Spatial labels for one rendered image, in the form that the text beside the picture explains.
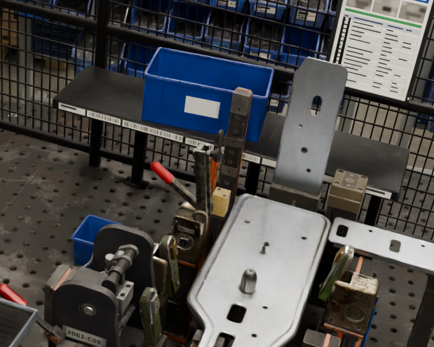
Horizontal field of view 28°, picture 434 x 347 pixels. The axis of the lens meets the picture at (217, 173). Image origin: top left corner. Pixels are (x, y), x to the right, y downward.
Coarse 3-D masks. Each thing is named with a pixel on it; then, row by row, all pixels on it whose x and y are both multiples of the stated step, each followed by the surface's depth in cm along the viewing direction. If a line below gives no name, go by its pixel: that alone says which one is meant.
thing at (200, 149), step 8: (200, 144) 175; (208, 144) 175; (192, 152) 175; (200, 152) 173; (208, 152) 174; (216, 152) 173; (200, 160) 174; (208, 160) 177; (216, 160) 173; (200, 168) 175; (208, 168) 178; (200, 176) 176; (208, 176) 179; (200, 184) 177; (208, 184) 180; (200, 192) 178; (208, 192) 181; (200, 200) 179; (208, 200) 182; (200, 208) 180; (208, 208) 183
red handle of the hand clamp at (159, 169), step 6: (156, 162) 179; (150, 168) 179; (156, 168) 179; (162, 168) 179; (156, 174) 180; (162, 174) 179; (168, 174) 180; (168, 180) 180; (174, 180) 180; (174, 186) 180; (180, 186) 181; (180, 192) 181; (186, 192) 181; (186, 198) 181; (192, 198) 181; (192, 204) 181
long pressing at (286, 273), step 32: (224, 224) 189; (256, 224) 191; (288, 224) 192; (320, 224) 194; (224, 256) 180; (256, 256) 182; (288, 256) 183; (320, 256) 185; (192, 288) 170; (224, 288) 172; (256, 288) 173; (288, 288) 174; (224, 320) 164; (256, 320) 166; (288, 320) 167
